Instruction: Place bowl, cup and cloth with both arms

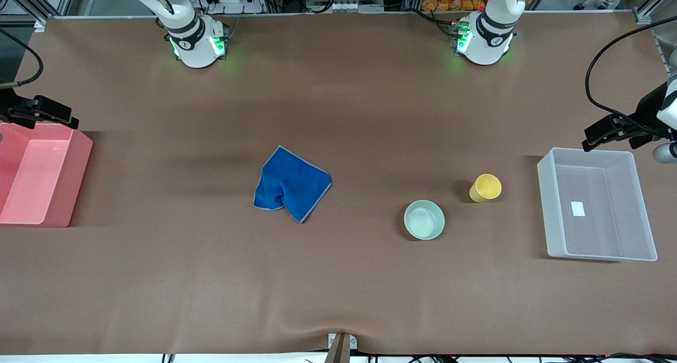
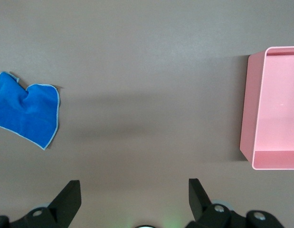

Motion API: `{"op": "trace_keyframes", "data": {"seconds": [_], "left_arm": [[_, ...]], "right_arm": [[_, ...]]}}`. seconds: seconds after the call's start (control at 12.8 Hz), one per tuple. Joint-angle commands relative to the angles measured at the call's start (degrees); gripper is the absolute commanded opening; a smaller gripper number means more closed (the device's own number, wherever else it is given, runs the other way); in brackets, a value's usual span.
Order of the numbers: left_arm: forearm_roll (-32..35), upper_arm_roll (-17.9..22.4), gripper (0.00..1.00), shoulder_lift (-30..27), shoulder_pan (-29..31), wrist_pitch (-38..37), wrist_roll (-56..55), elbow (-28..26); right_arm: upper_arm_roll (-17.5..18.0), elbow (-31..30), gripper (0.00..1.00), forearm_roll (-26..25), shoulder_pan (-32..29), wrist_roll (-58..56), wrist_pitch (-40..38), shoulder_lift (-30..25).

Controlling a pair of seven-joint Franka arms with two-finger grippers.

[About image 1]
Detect yellow cup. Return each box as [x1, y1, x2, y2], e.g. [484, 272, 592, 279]
[469, 174, 502, 203]

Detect pale green bowl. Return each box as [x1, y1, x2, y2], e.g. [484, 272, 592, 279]
[404, 199, 445, 241]

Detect blue microfibre cloth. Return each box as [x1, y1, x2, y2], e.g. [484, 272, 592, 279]
[251, 145, 333, 224]

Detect pink plastic bin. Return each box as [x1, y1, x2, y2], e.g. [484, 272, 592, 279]
[0, 121, 94, 228]

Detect clear plastic bin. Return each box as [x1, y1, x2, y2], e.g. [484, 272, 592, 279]
[537, 147, 658, 262]

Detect brown table mat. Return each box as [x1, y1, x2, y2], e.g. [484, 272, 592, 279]
[0, 11, 677, 356]

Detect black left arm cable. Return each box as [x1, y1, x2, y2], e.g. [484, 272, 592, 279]
[584, 20, 677, 126]

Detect aluminium frame profile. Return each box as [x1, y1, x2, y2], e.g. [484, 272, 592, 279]
[632, 0, 677, 26]
[0, 0, 80, 33]

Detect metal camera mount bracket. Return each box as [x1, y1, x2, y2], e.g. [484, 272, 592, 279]
[324, 332, 358, 363]

